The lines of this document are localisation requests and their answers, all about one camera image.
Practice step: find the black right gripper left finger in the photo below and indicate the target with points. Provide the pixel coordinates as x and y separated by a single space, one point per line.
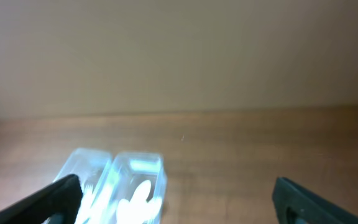
58 202

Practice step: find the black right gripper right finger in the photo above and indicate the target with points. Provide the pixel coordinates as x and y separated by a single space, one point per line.
295 204

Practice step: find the white fork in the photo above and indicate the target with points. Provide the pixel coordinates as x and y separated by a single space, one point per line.
88 189

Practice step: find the white plastic spoon thick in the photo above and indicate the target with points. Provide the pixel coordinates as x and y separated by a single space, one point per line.
124 212

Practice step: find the yellow plastic spoon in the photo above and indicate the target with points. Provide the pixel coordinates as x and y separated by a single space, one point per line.
141 193

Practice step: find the clear plastic container left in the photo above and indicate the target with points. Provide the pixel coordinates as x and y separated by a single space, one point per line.
92 167

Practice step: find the clear plastic container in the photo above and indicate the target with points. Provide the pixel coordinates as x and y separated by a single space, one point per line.
92 167
127 171

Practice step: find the clear plastic container right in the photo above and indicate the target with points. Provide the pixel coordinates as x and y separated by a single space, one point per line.
127 171

